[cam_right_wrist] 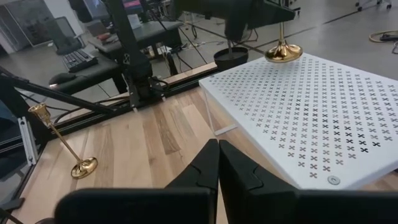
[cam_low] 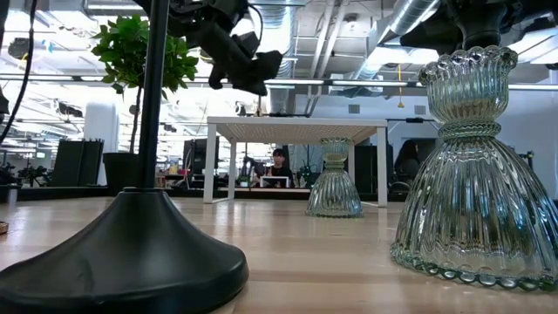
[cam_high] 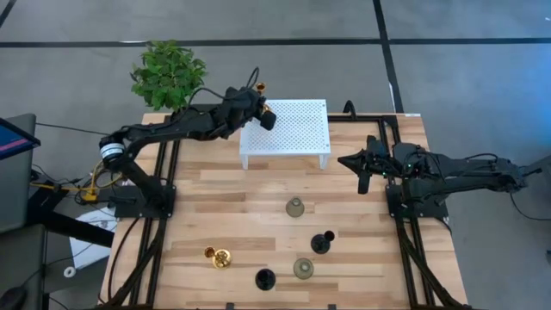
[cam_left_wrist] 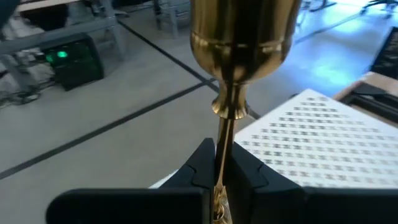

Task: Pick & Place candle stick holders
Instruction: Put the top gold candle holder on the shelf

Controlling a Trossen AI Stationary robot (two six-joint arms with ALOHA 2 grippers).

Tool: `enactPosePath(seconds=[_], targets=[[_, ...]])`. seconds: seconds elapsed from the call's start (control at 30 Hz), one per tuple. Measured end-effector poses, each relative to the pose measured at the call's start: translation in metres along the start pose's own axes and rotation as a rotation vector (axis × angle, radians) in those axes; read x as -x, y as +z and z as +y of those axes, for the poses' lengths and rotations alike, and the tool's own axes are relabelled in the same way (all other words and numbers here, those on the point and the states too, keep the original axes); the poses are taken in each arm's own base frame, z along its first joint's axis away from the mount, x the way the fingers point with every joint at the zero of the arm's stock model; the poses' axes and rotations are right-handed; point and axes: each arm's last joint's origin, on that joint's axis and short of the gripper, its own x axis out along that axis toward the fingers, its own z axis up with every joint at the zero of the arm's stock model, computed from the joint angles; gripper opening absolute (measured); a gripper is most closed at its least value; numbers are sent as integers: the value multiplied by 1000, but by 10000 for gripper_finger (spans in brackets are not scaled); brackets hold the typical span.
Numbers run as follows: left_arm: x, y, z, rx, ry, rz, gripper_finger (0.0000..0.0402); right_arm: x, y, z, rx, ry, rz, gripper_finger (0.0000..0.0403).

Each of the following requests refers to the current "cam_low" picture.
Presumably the large ribbed glass candle holder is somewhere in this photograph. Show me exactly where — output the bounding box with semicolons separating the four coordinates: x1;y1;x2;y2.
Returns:
390;45;558;292

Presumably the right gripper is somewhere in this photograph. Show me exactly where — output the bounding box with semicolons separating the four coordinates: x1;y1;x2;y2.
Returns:
399;11;510;56

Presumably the black ceiling fixture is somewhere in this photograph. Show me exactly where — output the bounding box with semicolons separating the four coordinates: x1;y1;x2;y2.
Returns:
7;38;31;60

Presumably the white metal shelf riser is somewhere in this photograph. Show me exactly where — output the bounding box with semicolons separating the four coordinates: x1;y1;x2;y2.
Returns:
202;115;389;208

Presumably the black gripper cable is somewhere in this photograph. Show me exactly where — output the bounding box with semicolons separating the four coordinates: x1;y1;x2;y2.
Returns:
247;3;265;45

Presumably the tall black candlestick holder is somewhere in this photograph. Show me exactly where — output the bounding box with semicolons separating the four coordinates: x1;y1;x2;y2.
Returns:
0;0;250;314

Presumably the small ribbed glass candle holder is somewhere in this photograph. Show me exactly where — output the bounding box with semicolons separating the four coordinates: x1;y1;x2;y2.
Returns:
304;137;364;219

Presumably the green leafy indoor tree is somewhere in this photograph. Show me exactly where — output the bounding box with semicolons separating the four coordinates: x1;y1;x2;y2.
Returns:
90;14;200;154

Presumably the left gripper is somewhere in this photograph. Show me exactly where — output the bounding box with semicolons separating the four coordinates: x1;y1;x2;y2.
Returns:
167;0;283;97

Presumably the black plant pot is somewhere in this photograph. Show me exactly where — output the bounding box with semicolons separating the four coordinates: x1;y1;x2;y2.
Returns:
102;152;141;197

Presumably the person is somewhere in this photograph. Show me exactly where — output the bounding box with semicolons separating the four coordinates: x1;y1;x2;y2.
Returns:
269;147;295;188
393;139;422;185

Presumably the black hanging cable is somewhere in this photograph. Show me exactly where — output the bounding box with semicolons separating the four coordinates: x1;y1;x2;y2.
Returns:
0;0;38;146

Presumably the black computer monitor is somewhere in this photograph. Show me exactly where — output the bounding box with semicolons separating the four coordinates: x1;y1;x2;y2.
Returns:
182;137;221;176

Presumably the white framed screen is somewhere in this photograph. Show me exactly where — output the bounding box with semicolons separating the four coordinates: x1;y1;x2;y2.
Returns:
260;175;290;189

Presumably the yellow hanging pendant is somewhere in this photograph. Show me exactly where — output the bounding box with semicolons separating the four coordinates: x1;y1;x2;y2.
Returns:
396;64;405;109

